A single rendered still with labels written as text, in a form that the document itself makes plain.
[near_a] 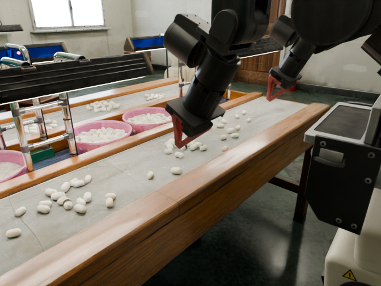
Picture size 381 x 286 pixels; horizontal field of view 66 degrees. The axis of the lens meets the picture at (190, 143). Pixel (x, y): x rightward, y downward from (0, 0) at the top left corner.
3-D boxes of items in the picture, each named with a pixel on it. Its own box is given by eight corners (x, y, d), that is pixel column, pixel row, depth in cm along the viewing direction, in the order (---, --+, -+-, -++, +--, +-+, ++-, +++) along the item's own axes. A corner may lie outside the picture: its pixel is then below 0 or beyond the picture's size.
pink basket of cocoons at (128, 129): (144, 143, 137) (143, 123, 133) (111, 169, 114) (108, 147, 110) (96, 135, 145) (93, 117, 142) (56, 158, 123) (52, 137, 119)
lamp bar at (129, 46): (205, 43, 199) (206, 32, 196) (132, 52, 156) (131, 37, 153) (197, 42, 204) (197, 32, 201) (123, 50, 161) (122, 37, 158)
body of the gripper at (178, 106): (161, 110, 49) (177, 74, 45) (197, 97, 57) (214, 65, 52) (189, 135, 47) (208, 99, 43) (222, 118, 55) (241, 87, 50)
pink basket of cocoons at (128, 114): (187, 131, 150) (187, 114, 146) (148, 148, 132) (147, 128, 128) (152, 120, 166) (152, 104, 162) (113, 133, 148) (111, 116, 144)
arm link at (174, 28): (240, 17, 37) (268, 17, 43) (176, -26, 40) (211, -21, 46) (201, 94, 44) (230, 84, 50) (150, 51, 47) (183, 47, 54)
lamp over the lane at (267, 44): (283, 50, 165) (285, 36, 162) (217, 63, 122) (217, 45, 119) (270, 49, 170) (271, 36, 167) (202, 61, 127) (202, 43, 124)
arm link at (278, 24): (329, 16, 68) (337, 16, 74) (288, -8, 71) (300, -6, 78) (297, 61, 75) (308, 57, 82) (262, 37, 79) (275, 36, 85)
